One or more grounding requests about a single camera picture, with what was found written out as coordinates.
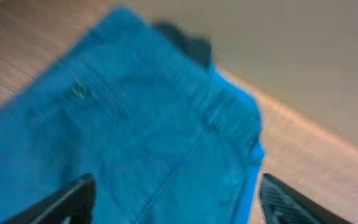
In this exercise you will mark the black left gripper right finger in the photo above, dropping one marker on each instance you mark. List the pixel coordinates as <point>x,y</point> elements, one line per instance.
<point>282,204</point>

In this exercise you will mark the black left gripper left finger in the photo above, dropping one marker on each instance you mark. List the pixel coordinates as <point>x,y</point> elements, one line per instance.
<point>73,203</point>

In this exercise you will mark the dark blue denim shorts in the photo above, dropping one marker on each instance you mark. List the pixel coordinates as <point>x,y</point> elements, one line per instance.
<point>166,140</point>

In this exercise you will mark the black garment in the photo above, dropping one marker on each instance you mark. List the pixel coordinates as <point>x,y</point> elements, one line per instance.
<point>196,48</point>

